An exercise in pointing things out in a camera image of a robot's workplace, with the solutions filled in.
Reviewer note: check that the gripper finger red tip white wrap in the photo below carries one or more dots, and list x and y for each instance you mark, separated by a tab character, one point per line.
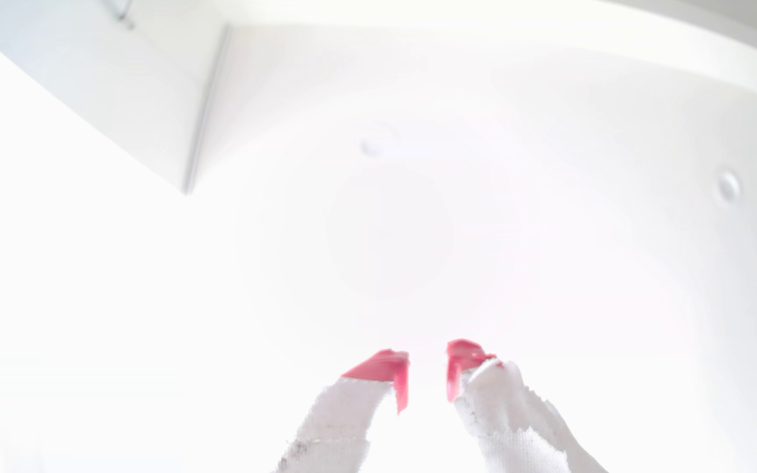
345	420
510	420

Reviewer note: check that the round ceiling light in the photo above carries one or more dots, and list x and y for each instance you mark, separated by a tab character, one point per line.
728	186

